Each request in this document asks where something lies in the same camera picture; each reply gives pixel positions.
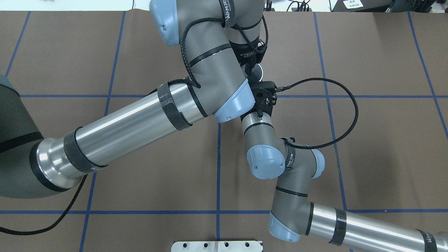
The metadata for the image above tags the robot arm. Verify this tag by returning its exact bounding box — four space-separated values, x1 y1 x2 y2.
241 113 447 252
1 0 264 199

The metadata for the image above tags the black braided cable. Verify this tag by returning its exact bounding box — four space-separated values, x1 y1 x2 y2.
275 78 359 150

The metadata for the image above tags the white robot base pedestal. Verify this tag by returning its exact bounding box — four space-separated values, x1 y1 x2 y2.
171 240 264 252

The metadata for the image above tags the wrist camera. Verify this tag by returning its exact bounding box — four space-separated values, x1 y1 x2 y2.
249 81 277 116

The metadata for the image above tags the white mug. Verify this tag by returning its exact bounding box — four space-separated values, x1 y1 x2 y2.
248 64 264 83

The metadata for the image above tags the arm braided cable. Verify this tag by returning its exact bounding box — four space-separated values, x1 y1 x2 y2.
0 7 270 236

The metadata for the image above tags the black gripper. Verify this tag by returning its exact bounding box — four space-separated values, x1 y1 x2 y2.
233 38 267 65

